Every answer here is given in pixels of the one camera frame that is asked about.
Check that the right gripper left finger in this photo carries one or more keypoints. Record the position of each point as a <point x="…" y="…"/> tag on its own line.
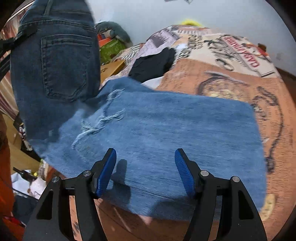
<point x="51" y="219"/>

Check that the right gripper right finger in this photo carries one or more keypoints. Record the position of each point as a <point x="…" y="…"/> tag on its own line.
<point x="239" y="218"/>

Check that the blue denim jeans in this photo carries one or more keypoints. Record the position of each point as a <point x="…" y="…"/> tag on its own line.
<point x="71" y="121"/>

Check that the striped red curtain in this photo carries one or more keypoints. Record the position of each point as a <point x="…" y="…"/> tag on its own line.
<point x="8" y="102"/>

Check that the bamboo lap desk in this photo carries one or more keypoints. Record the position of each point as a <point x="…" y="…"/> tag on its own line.
<point x="111" y="69"/>

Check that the newspaper print bedspread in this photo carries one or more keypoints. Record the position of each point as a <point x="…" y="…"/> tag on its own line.
<point x="231" y="81"/>

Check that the green storage basket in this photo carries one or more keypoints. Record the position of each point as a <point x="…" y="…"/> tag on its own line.
<point x="110" y="50"/>

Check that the black folded garment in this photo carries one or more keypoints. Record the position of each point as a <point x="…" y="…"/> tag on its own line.
<point x="152" y="66"/>

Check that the grey plush toy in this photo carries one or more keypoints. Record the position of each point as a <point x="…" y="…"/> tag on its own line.
<point x="115" y="31"/>

